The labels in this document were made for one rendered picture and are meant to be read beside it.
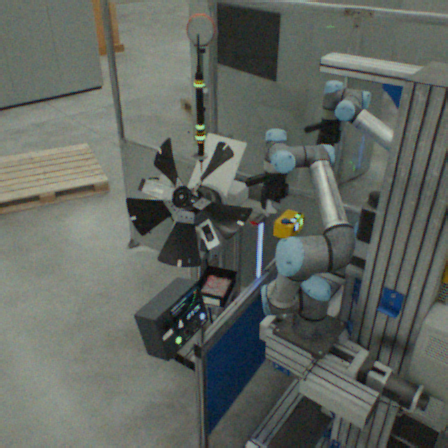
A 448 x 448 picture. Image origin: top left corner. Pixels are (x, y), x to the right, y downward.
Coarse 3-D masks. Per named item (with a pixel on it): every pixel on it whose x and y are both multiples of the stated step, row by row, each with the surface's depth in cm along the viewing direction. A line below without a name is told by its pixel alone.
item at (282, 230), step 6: (288, 210) 264; (282, 216) 259; (288, 216) 259; (294, 216) 259; (300, 216) 259; (276, 222) 254; (282, 222) 253; (294, 222) 254; (276, 228) 256; (282, 228) 253; (288, 228) 251; (300, 228) 263; (276, 234) 258; (282, 234) 255; (288, 234) 253; (294, 234) 258
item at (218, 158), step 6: (222, 144) 251; (216, 150) 254; (222, 150) 247; (228, 150) 243; (216, 156) 249; (222, 156) 243; (228, 156) 240; (210, 162) 252; (216, 162) 245; (222, 162) 241; (210, 168) 246; (216, 168) 242; (204, 174) 248
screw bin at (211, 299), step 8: (208, 272) 256; (216, 272) 255; (224, 272) 253; (232, 272) 251; (200, 280) 246; (232, 280) 244; (232, 288) 248; (208, 296) 237; (216, 296) 234; (224, 296) 234; (216, 304) 238; (224, 304) 239
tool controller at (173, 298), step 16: (176, 288) 184; (192, 288) 183; (160, 304) 176; (176, 304) 176; (192, 304) 184; (144, 320) 172; (160, 320) 170; (176, 320) 177; (192, 320) 185; (144, 336) 177; (160, 336) 171; (176, 336) 178; (192, 336) 186; (160, 352) 176; (176, 352) 179
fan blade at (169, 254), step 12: (180, 228) 248; (192, 228) 251; (168, 240) 246; (180, 240) 247; (192, 240) 249; (168, 252) 246; (180, 252) 246; (192, 252) 248; (168, 264) 245; (192, 264) 246
